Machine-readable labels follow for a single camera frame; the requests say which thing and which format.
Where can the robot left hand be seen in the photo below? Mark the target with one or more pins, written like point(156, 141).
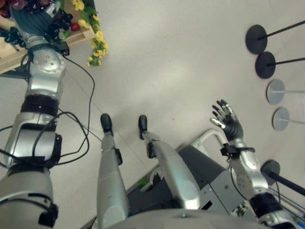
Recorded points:
point(31, 21)

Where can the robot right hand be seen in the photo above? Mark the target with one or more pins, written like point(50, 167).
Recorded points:
point(232, 126)

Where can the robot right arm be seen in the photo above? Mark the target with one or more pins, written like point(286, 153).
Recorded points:
point(247, 171)

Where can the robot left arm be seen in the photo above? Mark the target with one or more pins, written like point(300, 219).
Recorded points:
point(40, 90)

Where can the purple grape bunch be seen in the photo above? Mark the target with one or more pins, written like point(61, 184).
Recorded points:
point(35, 4)

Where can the black grape bunch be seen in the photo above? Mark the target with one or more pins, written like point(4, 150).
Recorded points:
point(59, 23)
point(12, 36)

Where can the red fruit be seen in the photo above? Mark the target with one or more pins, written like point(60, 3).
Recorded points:
point(4, 9)

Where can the red apple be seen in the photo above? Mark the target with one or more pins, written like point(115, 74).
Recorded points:
point(75, 26)

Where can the grey round-base stand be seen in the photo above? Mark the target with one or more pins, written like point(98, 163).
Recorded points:
point(281, 118)
point(276, 91)

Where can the wooden table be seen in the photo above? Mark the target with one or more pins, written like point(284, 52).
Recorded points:
point(78, 35)

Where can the grey black machine cart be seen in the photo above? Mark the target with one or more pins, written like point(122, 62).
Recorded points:
point(209, 174)

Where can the black round-base stand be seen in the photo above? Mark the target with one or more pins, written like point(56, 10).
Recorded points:
point(256, 39)
point(265, 65)
point(270, 168)

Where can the yellow flower garland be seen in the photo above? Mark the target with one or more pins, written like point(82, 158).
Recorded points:
point(97, 38)

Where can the robot right leg silver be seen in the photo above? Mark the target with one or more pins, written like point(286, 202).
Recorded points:
point(171, 167)

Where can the robot leg silver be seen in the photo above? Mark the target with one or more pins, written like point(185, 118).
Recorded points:
point(171, 167)
point(110, 171)

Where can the robot right foot dark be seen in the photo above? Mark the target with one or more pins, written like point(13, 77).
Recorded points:
point(143, 123)

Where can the robot foot dark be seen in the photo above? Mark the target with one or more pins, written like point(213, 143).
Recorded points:
point(143, 123)
point(106, 122)

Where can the robot torso silver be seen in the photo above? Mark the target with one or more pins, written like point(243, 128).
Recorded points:
point(181, 219)

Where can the robot left foot dark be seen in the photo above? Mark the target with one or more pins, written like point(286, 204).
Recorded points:
point(106, 122)

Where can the robot left leg silver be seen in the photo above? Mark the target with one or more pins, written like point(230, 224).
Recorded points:
point(110, 171)

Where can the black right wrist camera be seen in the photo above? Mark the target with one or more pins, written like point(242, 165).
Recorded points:
point(228, 150)

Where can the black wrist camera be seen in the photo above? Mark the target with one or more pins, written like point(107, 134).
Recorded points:
point(228, 150)
point(64, 49)

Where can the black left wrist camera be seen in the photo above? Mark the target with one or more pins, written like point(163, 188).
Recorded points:
point(64, 49)

